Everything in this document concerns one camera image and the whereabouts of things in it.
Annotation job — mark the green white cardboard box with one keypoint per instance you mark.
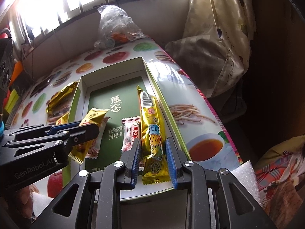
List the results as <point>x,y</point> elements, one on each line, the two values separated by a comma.
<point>110,81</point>

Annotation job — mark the cream patterned curtain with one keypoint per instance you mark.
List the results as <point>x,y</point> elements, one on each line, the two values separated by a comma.
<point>215,46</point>

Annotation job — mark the clear plastic bag with items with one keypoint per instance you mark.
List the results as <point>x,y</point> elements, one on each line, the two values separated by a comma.
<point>115,28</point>

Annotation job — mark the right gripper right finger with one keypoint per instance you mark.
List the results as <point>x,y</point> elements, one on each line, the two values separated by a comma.
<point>213,196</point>

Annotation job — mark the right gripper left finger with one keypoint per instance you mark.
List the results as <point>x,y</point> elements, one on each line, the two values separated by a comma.
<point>93,198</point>

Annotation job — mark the yellow green box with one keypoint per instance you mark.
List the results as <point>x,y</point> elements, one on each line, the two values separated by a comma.
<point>11,101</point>

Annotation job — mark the white foam sheet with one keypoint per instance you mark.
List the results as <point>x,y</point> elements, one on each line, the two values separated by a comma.
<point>246,175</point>

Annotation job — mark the colourful patterned cloth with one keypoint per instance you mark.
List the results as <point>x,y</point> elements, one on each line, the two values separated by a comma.
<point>280,177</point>

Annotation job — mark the gold long snack bar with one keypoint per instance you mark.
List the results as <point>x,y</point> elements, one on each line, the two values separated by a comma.
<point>60,103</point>
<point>152,140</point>

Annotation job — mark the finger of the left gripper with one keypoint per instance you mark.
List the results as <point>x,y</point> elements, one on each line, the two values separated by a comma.
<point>74,134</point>
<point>37,131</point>

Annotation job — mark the yellow peanut crisp packet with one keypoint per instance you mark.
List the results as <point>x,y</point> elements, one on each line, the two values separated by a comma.
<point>63,119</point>
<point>90,126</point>

